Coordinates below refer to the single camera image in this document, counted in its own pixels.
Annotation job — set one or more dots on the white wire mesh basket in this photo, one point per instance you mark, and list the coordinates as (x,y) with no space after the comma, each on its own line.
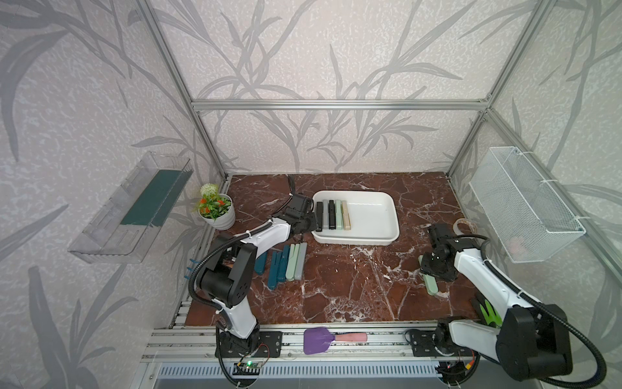
(531,220)

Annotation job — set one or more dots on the dark teal folded pliers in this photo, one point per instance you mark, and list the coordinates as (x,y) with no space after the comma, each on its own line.
(273,277)

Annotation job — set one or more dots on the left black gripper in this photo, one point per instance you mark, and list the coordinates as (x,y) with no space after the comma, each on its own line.
(313,222)

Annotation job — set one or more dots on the mint green pliers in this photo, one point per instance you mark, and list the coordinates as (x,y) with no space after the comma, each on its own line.
(338,215)

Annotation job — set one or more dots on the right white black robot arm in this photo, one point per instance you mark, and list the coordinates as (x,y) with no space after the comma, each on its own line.
(532,340)

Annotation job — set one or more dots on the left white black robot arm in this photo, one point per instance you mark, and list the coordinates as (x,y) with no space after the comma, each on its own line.
(222,279)

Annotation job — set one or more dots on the open dark teal pliers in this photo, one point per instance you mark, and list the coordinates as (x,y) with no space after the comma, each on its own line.
(260,263)

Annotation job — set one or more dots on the green white work glove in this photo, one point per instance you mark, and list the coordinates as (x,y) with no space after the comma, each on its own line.
(486,313)

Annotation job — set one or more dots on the light green folded pliers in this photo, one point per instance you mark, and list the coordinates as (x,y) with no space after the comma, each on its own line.
(292,261)

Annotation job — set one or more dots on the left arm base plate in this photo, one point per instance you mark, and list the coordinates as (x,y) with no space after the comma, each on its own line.
(260,344)

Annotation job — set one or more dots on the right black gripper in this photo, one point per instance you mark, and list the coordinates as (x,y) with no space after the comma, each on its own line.
(445,275)

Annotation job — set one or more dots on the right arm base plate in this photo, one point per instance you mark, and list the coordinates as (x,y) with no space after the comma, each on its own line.
(423,343)

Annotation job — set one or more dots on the pale green pliers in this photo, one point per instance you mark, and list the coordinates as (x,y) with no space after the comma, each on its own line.
(429,281)

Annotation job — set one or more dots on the clear plastic wall shelf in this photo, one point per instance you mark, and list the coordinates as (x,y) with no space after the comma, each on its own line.
(125,228)

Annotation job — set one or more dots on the potted artificial flower plant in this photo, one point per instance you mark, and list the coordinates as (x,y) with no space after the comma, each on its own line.
(216,208)

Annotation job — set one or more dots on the beige pliers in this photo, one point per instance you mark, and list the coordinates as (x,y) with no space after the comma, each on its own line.
(345,215)

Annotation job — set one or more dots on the purple pink spatula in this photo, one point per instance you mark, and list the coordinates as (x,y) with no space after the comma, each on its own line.
(319,339)

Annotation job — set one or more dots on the clear tape roll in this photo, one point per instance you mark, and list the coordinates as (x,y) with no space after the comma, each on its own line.
(464,226)

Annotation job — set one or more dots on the white rectangular storage tray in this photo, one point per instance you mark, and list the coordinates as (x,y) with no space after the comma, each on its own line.
(373,218)

